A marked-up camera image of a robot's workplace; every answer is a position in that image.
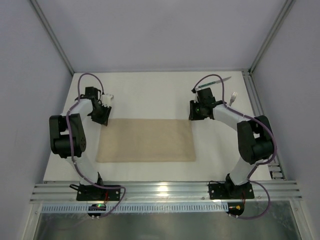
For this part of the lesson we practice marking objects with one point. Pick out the left black controller board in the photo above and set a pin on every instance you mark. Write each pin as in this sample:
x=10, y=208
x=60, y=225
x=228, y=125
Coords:
x=95, y=211

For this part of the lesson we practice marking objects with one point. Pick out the aluminium frame post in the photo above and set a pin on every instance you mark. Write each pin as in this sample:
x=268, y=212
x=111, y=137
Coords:
x=276, y=26
x=51, y=34

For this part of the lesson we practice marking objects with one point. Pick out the right aluminium frame post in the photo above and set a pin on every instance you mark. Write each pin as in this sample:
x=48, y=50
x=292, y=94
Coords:
x=276, y=26

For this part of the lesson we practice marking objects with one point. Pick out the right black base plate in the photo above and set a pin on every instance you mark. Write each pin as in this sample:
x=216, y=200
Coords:
x=228, y=191

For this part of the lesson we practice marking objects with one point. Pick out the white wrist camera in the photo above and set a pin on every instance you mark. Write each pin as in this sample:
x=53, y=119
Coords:
x=107, y=100
x=195, y=90

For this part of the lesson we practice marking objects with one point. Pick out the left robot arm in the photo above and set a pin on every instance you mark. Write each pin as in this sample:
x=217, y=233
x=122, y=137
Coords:
x=75, y=133

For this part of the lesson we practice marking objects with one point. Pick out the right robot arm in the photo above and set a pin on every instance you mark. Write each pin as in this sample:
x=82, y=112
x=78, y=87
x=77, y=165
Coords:
x=254, y=139

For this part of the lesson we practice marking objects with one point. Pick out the green handled knife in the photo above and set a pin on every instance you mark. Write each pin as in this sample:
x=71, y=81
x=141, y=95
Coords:
x=213, y=82

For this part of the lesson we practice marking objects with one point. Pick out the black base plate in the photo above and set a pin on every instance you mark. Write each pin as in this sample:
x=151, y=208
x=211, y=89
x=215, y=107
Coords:
x=228, y=191
x=92, y=193

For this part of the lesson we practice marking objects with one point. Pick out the green handled fork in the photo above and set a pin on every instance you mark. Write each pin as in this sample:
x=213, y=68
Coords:
x=233, y=98

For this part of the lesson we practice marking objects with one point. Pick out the aluminium mounting rail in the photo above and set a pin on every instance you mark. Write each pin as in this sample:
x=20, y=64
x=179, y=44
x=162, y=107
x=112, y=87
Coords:
x=170, y=191

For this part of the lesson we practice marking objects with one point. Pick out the slotted grey cable duct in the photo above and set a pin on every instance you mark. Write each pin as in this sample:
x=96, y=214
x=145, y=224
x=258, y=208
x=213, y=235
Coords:
x=138, y=208

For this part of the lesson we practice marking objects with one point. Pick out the right side aluminium rail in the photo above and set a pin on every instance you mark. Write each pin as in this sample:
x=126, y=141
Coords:
x=274, y=164

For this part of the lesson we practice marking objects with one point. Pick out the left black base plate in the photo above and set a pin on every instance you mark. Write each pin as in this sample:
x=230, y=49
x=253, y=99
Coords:
x=92, y=193

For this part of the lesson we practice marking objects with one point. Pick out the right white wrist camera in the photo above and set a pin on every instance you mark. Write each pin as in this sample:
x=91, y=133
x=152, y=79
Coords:
x=195, y=90

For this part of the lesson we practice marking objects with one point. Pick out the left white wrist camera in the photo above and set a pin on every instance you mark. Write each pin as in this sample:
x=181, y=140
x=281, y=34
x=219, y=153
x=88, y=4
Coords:
x=107, y=100

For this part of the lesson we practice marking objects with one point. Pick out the right black controller board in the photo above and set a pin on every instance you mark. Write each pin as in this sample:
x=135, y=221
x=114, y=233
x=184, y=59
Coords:
x=235, y=209

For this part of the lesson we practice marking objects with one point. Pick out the beige cloth napkin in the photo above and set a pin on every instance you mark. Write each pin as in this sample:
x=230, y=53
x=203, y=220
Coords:
x=146, y=141

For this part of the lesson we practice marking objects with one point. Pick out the left aluminium frame post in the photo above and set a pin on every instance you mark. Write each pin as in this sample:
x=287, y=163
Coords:
x=51, y=34

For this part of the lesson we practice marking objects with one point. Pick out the black controller board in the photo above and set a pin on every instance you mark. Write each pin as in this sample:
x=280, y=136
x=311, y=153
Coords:
x=95, y=211
x=235, y=209

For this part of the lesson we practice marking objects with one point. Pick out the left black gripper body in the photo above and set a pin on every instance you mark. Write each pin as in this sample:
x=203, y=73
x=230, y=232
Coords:
x=102, y=116

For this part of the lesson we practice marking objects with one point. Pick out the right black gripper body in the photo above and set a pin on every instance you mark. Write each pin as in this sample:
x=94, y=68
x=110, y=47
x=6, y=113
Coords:
x=193, y=111

